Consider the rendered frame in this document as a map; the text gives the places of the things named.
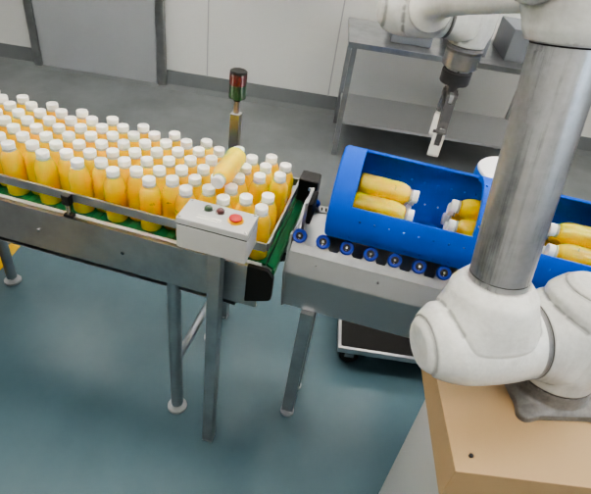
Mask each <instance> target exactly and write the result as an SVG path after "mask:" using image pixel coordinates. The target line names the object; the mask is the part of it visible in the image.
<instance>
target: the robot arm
mask: <svg viewBox="0 0 591 494"><path fill-rule="evenodd" d="M519 13H520V17H521V23H520V24H521V31H522V34H523V37H524V39H528V40H529V43H528V47H527V50H526V54H525V58H524V62H523V65H522V69H521V73H520V77H519V81H518V84H517V91H516V95H515V98H514V102H513V106H512V109H511V113H510V116H509V120H508V124H507V128H506V132H505V135H504V139H503V143H502V147H501V150H500V154H499V158H498V162H497V166H496V169H495V172H494V176H493V180H492V183H491V187H490V191H489V195H488V199H487V202H486V206H485V210H484V214H483V217H482V221H481V225H480V229H479V233H478V235H477V239H476V243H475V247H474V251H473V254H472V258H471V262H470V264H469V265H467V266H465V267H463V268H461V269H459V270H458V271H456V272H454V273H453V274H452V275H451V277H450V280H449V281H448V283H447V284H446V286H445V287H444V288H443V290H442V291H441V292H440V294H439V295H438V296H437V298H436V301H430V302H427V303H426V304H425V305H424V306H423V307H422V308H421V309H420V310H419V311H418V312H417V314H416V316H415V318H414V320H413V322H412V324H411V328H410V343H411V348H412V352H413V355H414V358H415V360H416V362H417V364H418V365H419V367H420V368H421V369H422V370H423V371H426V372H427V373H429V374H432V377H434V378H436V379H439V380H441V381H445V382H448V383H452V384H457V385H463V386H489V385H501V384H505V386H506V388H507V391H508V393H509V395H510V397H511V399H512V401H513V403H514V406H515V414H516V416H517V418H518V419H519V420H521V421H523V422H533V421H536V420H560V421H587V422H591V272H586V271H579V272H566V273H563V274H560V275H558V276H556V277H554V278H552V279H550V280H549V281H548V282H547V283H546V285H545V286H544V287H539V288H537V289H536V288H535V287H534V285H533V284H532V282H531V281H532V278H533V276H534V273H535V270H536V267H537V264H538V261H539V258H540V255H541V252H542V249H543V247H544V244H545V241H546V238H547V235H548V232H549V229H550V226H551V223H552V220H553V217H554V214H555V212H556V209H557V206H558V203H559V200H560V197H561V194H562V191H563V188H564V185H565V182H566V177H567V174H568V172H569V169H570V166H571V163H572V160H573V157H574V154H575V151H576V148H577V145H578V142H579V139H580V136H581V133H582V130H583V128H584V125H585V122H586V119H587V116H588V113H589V110H590V107H591V0H378V5H377V21H378V23H379V24H380V26H381V27H382V28H383V29H385V30H386V31H388V32H390V33H392V34H395V35H399V36H404V37H411V38H444V39H448V42H447V44H446V45H447V46H446V49H445V52H444V55H443V59H442V64H443V65H444V66H443V68H442V72H441V75H440V77H439V79H440V81H441V82H442V83H444V84H445V86H444V87H443V89H442V94H441V97H440V99H439V102H438V104H437V109H436V110H437V111H438V112H437V111H436V112H435V114H434V117H433V121H432V124H431V127H430V130H429V133H428V134H429V135H432V138H431V141H430V145H429V148H428V151H427V154H426V155H429V156H433V157H438V155H439V152H440V149H441V146H442V144H443V141H444V138H445V135H446V134H447V130H448V126H449V123H450V119H451V116H452V113H453V109H454V107H455V103H456V100H457V99H458V96H459V93H458V91H459V90H457V89H458V88H465V87H467V86H468V85H469V82H470V79H471V76H472V72H475V71H477V66H478V64H479V61H480V59H481V56H482V54H483V52H484V48H485V46H486V44H487V42H488V41H489V39H490V38H491V36H492V34H493V32H494V30H495V27H496V25H497V22H498V20H499V17H500V14H519ZM441 128H443V129H441Z"/></svg>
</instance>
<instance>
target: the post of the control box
mask: <svg viewBox="0 0 591 494"><path fill-rule="evenodd" d="M223 275H224V258H220V257H216V256H212V255H209V254H208V268H207V303H206V338H205V373H204V408H203V439H202V440H205V441H208V442H211V443H212V441H213V439H214V436H215V431H216V413H217V397H218V379H219V361H220V344H221V326H222V293H223Z"/></svg>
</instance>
